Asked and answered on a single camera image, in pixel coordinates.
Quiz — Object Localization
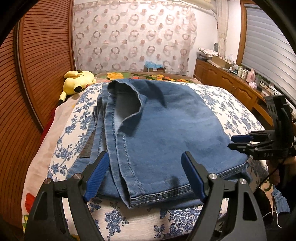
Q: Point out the blue denim jeans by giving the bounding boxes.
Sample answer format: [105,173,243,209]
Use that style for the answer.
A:
[70,79,251,208]

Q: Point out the person's right hand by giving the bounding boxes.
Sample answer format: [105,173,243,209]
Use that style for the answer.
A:
[266,157,295,185]

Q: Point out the colourful floral bed blanket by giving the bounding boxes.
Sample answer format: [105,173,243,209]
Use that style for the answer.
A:
[22,77,201,240]

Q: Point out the pink bottle on sideboard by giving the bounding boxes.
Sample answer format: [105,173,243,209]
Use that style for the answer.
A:
[246,68,255,83]

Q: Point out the wooden sideboard cabinet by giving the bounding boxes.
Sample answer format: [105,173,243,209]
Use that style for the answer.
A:
[194,59,273,130]

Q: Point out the cardboard box on sideboard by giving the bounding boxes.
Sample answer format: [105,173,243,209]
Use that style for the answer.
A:
[211,56,233,69]

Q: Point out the stack of papers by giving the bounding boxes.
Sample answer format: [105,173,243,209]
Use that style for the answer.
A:
[197,48,220,59]

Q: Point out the grey window roller blind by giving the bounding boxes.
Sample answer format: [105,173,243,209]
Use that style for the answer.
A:
[237,1,296,103]

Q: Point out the beige side curtain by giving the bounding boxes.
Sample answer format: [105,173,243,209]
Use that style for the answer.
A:
[216,0,229,57]

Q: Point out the yellow pikachu plush toy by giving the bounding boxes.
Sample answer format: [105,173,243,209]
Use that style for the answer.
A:
[58,70,96,105]

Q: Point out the circle patterned sheer curtain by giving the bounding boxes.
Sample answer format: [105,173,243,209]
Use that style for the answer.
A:
[73,1,197,75]

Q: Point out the brown louvered wooden wardrobe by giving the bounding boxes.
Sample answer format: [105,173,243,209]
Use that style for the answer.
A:
[1,1,74,228]

